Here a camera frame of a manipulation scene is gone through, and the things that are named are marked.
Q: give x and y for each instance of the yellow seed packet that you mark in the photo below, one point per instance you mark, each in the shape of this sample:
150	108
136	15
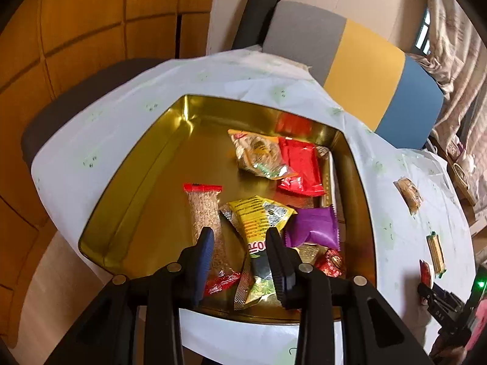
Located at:
258	216

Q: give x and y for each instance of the clear cracker packet green ends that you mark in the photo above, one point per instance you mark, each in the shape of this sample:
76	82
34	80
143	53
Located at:
435	253

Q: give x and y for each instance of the dark grey chair seat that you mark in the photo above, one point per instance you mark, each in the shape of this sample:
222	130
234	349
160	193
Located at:
57	121

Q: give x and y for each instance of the grain bar packet red ends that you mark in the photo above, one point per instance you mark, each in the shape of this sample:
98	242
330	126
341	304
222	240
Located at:
203	213

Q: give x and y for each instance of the white teapot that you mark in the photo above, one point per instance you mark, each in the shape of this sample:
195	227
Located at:
467	161

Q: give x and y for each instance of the beige curtain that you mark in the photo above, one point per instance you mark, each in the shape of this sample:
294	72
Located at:
456	64

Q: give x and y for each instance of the clear peanut bag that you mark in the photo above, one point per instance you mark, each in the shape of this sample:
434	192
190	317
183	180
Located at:
258	152

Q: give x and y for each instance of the black foam roll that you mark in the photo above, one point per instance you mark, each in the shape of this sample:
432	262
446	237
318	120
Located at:
258	11

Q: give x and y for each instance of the gold metal tin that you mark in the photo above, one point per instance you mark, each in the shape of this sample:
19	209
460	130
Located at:
152	167

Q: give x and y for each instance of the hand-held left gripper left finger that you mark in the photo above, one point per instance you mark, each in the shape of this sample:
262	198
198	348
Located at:
205	251

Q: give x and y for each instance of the gold snack packet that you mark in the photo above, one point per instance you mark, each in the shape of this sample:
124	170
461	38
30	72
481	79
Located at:
310	253

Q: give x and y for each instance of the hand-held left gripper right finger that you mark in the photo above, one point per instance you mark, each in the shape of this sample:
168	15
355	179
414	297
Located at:
276	258

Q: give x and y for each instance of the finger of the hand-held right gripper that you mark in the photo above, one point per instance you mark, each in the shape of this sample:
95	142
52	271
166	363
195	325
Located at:
426	292
447	298

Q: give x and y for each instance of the small red snack packet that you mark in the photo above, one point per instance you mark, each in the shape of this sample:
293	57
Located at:
425	273
333	262

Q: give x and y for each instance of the purple snack packet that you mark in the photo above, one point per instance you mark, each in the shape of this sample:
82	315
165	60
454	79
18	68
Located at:
312	226

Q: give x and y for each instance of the grey yellow blue chair back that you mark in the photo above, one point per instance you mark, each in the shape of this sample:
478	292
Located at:
365	68

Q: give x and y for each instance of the large red snack packet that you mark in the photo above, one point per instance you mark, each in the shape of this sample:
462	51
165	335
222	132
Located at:
302	167

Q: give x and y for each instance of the brown biscuit packet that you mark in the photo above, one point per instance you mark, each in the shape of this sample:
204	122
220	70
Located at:
409	194

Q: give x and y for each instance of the pale blue tablecloth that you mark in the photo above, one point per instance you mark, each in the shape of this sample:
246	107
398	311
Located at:
114	121

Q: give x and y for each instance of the woven round tray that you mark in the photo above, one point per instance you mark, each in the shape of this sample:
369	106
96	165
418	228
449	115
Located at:
462	178

